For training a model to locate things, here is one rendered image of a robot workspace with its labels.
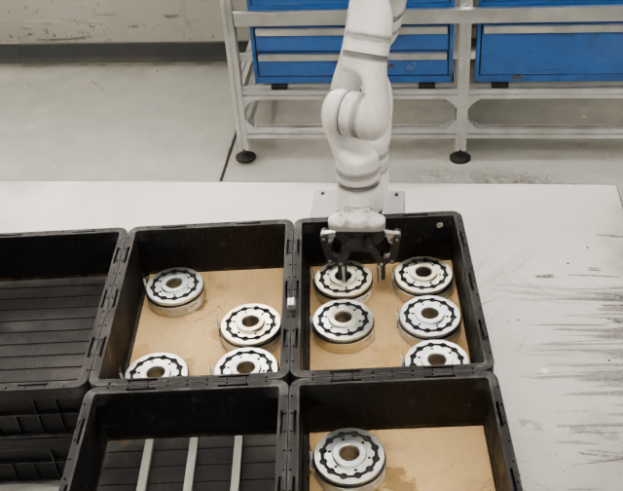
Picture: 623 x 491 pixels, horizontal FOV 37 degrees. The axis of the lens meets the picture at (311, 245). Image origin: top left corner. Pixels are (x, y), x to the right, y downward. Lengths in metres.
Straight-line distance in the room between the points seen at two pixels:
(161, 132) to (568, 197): 2.15
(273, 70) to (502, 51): 0.82
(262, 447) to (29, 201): 1.08
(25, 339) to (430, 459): 0.73
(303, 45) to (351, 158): 1.95
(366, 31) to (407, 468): 0.64
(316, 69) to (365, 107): 2.02
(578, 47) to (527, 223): 1.43
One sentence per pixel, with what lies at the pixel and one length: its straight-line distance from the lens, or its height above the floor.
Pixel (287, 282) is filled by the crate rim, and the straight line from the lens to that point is 1.52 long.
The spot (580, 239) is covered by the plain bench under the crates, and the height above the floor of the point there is 0.70.
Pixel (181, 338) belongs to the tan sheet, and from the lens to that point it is 1.59.
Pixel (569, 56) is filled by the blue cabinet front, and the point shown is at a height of 0.42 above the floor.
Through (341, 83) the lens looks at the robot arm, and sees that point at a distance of 1.64.
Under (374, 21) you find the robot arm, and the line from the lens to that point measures 1.38.
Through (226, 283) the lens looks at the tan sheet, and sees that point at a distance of 1.69.
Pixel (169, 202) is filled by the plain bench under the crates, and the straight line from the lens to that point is 2.16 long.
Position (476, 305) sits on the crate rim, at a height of 0.93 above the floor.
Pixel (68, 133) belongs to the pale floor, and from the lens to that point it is 4.00.
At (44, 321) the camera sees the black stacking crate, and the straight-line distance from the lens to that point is 1.70.
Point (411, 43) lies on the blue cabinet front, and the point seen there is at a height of 0.47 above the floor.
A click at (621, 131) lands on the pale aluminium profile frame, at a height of 0.13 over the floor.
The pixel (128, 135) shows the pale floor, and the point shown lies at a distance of 3.90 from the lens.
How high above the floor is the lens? 1.89
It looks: 37 degrees down
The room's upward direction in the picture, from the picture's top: 4 degrees counter-clockwise
